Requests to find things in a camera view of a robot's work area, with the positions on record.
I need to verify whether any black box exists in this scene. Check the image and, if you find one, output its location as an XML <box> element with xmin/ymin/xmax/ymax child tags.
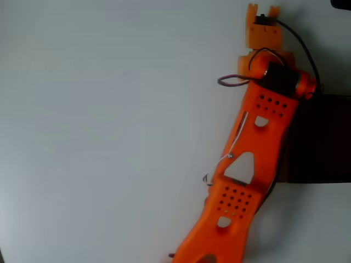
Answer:
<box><xmin>275</xmin><ymin>93</ymin><xmax>351</xmax><ymax>186</ymax></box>

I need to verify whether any dark object at edge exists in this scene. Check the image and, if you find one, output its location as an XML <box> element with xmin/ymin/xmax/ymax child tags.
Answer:
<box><xmin>330</xmin><ymin>0</ymin><xmax>351</xmax><ymax>12</ymax></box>

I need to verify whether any small black camera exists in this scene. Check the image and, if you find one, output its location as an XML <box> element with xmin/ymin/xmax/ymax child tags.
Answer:
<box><xmin>254</xmin><ymin>13</ymin><xmax>276</xmax><ymax>27</ymax></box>

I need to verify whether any black camera cable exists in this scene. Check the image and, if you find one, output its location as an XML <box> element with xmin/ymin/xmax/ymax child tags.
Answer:
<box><xmin>273</xmin><ymin>18</ymin><xmax>325</xmax><ymax>95</ymax></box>

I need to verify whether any purple servo wire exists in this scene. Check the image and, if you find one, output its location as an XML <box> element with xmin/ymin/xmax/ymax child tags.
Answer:
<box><xmin>217</xmin><ymin>73</ymin><xmax>251</xmax><ymax>88</ymax></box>

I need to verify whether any white servo wire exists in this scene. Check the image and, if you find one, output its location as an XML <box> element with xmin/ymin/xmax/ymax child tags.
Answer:
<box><xmin>202</xmin><ymin>111</ymin><xmax>250</xmax><ymax>187</ymax></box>

